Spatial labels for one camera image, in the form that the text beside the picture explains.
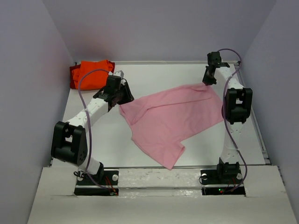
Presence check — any orange folded t shirt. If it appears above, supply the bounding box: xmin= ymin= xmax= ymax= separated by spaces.
xmin=71 ymin=60 xmax=113 ymax=91

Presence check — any aluminium table frame rail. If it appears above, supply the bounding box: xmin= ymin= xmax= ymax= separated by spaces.
xmin=233 ymin=60 xmax=271 ymax=165

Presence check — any pink t shirt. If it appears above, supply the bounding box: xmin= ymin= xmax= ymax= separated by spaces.
xmin=120 ymin=84 xmax=223 ymax=170

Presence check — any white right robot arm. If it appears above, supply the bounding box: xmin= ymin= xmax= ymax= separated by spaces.
xmin=199 ymin=50 xmax=253 ymax=185

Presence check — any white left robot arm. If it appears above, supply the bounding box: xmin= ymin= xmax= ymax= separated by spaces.
xmin=51 ymin=71 xmax=134 ymax=184

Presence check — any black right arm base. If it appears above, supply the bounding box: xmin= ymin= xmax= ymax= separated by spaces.
xmin=199 ymin=168 xmax=246 ymax=196

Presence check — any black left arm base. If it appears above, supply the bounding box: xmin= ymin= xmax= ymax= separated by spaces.
xmin=73 ymin=169 xmax=119 ymax=196

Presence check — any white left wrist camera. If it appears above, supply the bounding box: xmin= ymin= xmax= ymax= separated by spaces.
xmin=114 ymin=70 xmax=124 ymax=78

